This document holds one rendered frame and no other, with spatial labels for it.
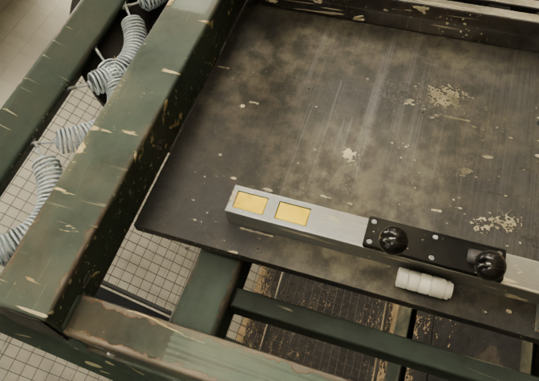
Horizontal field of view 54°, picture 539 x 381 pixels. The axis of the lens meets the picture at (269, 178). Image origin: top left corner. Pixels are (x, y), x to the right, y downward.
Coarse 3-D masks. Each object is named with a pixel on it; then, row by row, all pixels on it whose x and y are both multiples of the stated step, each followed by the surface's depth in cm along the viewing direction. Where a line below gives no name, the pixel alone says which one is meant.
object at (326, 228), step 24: (264, 192) 86; (240, 216) 84; (264, 216) 83; (312, 216) 83; (336, 216) 83; (312, 240) 83; (336, 240) 81; (360, 240) 80; (408, 264) 80; (528, 264) 77; (480, 288) 79; (504, 288) 76; (528, 288) 75
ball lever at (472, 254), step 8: (472, 256) 76; (480, 256) 66; (488, 256) 65; (496, 256) 65; (480, 264) 65; (488, 264) 65; (496, 264) 65; (504, 264) 65; (480, 272) 65; (488, 272) 65; (496, 272) 65; (504, 272) 65; (488, 280) 66
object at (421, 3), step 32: (256, 0) 114; (288, 0) 111; (320, 0) 109; (352, 0) 106; (384, 0) 104; (416, 0) 102; (448, 0) 104; (480, 0) 101; (512, 0) 101; (448, 32) 105; (480, 32) 103; (512, 32) 101
